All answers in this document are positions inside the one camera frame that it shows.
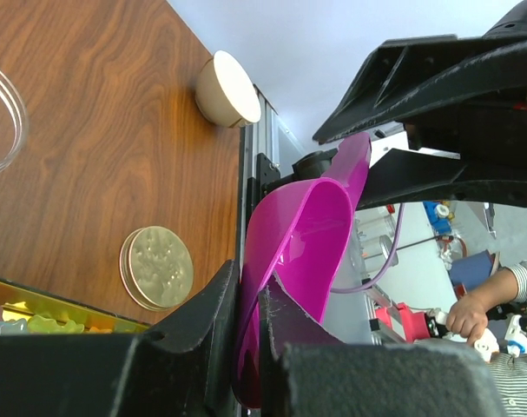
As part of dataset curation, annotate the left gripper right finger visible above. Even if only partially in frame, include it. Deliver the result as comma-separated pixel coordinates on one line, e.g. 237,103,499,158
259,281,505,416

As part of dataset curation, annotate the gold jar lid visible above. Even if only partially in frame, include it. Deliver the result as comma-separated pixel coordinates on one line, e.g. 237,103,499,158
119,226,194,312

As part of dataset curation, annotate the clear plastic jar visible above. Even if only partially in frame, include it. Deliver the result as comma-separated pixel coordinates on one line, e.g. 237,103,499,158
0,70,30,172

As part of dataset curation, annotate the candy tin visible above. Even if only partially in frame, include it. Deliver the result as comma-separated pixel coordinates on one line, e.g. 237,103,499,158
0,278,149,336

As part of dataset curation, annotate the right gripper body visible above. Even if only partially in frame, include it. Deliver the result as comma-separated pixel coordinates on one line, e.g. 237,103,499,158
401,0,527,209

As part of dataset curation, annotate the purple plastic scoop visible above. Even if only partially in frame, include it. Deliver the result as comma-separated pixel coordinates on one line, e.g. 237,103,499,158
232,133,372,408

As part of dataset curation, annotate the person hand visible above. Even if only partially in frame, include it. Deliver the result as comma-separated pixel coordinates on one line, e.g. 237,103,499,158
445,291,489,346

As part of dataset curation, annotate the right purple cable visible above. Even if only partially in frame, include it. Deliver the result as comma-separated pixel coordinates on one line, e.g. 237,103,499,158
330,202,406,295

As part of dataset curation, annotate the white paper bowl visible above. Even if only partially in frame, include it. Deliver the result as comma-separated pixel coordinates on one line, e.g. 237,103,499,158
194,50,261,128

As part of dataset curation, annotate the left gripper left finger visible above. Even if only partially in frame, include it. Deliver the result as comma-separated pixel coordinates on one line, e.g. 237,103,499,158
0,261,239,416

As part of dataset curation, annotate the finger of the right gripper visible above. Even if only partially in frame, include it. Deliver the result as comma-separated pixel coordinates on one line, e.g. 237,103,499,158
313,34,527,144
357,149,527,209

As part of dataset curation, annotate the aluminium frame rail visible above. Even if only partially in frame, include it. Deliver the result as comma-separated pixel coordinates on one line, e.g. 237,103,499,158
235,89,279,264

